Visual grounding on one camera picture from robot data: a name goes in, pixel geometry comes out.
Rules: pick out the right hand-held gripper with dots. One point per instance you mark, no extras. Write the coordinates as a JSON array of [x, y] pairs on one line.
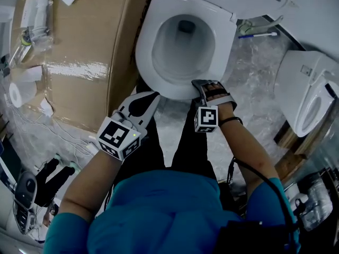
[[208, 118]]

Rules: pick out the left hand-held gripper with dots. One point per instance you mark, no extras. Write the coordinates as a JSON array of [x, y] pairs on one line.
[[116, 136]]

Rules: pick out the person's right forearm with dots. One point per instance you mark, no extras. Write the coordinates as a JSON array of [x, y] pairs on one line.
[[246, 147]]

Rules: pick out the person's left forearm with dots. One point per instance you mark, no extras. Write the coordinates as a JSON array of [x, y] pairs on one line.
[[87, 184]]

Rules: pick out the white smart toilet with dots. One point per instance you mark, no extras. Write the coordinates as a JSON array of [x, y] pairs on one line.
[[296, 83]]

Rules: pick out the white toilet paper roll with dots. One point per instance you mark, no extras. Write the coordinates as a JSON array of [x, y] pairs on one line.
[[18, 94]]

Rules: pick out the person's right hand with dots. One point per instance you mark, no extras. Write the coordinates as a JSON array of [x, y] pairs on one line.
[[215, 91]]

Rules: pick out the person's black trousers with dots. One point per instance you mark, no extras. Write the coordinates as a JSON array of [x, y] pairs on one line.
[[156, 144]]

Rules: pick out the black wristband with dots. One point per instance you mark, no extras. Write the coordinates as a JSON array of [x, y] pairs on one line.
[[233, 119]]

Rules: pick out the green white packet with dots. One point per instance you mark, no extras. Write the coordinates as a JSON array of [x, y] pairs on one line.
[[245, 26]]

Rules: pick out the white blue brush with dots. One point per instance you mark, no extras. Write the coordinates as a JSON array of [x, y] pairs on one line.
[[258, 35]]

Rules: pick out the large brown cardboard box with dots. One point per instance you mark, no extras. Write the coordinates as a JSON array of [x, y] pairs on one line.
[[87, 36]]

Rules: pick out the small folded white paper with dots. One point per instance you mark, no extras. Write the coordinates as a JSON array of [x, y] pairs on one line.
[[47, 107]]

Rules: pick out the person's teal shirt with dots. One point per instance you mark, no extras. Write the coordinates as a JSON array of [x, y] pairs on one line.
[[164, 208]]

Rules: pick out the clear tube green cap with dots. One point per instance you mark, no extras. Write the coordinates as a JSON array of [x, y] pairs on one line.
[[22, 44]]

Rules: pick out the white power strip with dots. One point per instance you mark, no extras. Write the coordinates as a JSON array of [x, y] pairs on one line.
[[5, 98]]

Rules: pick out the white plastic drain pipe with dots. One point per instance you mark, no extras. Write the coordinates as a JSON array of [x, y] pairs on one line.
[[39, 9]]

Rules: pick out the dark grey oval device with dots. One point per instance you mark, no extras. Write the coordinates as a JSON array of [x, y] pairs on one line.
[[25, 189]]

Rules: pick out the small white carton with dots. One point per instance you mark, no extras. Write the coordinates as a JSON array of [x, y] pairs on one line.
[[27, 12]]

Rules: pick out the black chest-worn device box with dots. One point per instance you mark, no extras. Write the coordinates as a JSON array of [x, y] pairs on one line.
[[249, 237]]

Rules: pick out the plastic-wrapped chrome fixture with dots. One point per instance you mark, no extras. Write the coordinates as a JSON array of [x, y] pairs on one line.
[[315, 202]]

